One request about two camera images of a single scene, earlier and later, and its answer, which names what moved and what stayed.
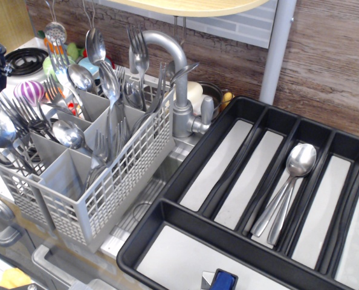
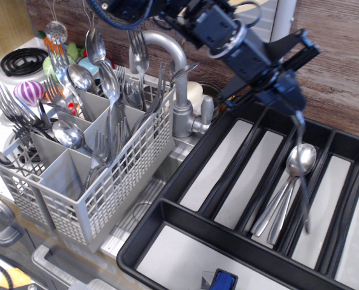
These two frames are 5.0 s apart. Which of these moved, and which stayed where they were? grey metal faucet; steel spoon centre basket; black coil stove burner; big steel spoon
Moved: big steel spoon
Stayed: black coil stove burner; grey metal faucet; steel spoon centre basket
